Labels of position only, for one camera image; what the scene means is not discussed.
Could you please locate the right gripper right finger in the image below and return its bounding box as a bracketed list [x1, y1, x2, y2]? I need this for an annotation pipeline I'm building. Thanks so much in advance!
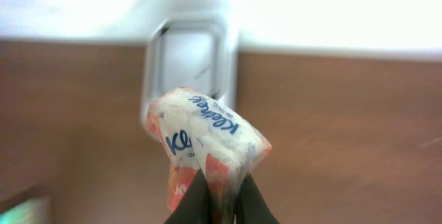
[235, 174, 280, 224]

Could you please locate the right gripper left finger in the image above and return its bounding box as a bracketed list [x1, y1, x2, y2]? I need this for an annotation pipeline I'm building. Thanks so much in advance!
[164, 169, 213, 224]

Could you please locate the orange pocket tissue pack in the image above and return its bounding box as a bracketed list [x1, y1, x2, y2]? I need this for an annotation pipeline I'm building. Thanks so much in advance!
[146, 87, 272, 211]

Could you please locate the green pocket tissue pack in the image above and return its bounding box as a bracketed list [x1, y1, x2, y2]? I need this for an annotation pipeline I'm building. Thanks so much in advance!
[1, 197, 51, 224]

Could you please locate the white barcode scanner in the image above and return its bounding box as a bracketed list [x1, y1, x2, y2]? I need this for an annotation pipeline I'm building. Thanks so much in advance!
[140, 11, 239, 123]

